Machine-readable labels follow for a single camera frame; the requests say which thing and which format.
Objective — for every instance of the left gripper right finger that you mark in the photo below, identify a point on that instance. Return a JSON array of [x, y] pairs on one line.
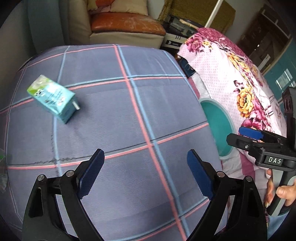
[[235, 210]]

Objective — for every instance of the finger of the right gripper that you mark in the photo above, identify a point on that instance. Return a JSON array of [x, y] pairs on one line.
[[247, 142], [250, 133]]

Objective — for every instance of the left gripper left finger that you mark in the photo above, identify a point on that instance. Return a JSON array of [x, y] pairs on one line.
[[42, 219]]

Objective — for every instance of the green clear plastic wrapper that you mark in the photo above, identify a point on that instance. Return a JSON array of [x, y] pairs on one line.
[[3, 172]]

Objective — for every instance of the teal milk carton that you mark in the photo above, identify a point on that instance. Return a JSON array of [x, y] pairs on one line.
[[55, 98]]

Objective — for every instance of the teal trash bin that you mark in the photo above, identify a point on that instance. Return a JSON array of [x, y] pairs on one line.
[[221, 126]]

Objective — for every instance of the person's right hand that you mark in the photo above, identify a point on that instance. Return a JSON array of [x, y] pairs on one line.
[[284, 192]]

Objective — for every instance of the pink floral quilt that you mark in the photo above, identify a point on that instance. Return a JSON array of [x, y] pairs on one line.
[[224, 75]]

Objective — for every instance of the blue plaid table cloth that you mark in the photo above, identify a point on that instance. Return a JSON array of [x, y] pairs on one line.
[[136, 105]]

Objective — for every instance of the black electronics stack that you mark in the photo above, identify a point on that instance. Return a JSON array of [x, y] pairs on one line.
[[178, 31]]

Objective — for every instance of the yellow patterned cloth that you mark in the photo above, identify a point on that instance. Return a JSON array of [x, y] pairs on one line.
[[199, 11]]

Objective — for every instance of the white pole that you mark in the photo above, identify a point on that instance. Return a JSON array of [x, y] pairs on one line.
[[213, 13]]

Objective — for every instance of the beige pillow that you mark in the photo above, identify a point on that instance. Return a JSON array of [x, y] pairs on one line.
[[130, 6]]

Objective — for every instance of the orange leather seat cushion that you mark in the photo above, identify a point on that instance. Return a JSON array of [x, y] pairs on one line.
[[126, 22]]

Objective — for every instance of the beige sofa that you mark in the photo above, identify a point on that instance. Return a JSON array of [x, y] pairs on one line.
[[78, 29]]

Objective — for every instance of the grey blue curtain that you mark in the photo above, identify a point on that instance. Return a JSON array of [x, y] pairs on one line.
[[45, 24]]

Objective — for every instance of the yellow orange plush pillow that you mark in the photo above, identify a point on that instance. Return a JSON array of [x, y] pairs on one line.
[[93, 5]]

